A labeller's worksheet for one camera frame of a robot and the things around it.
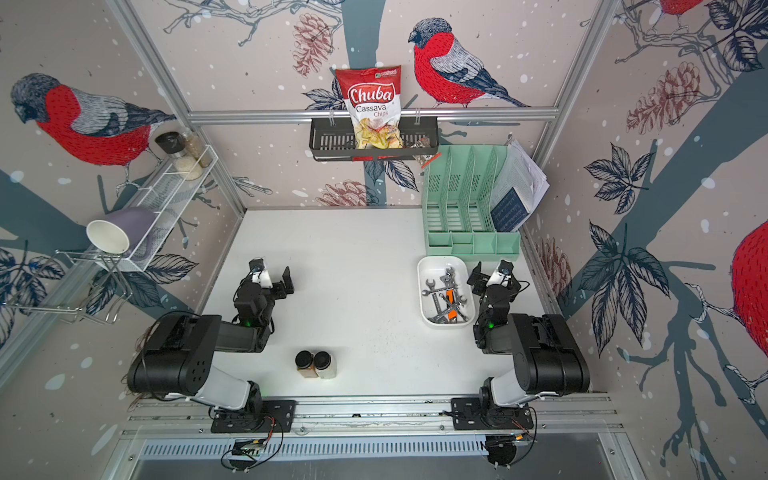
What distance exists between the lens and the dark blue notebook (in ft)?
3.30

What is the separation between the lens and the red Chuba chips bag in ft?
2.66

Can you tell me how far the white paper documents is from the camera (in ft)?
3.01

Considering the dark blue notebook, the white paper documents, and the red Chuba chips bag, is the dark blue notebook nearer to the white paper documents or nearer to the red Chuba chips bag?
the white paper documents

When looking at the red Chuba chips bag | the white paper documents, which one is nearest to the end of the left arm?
the red Chuba chips bag
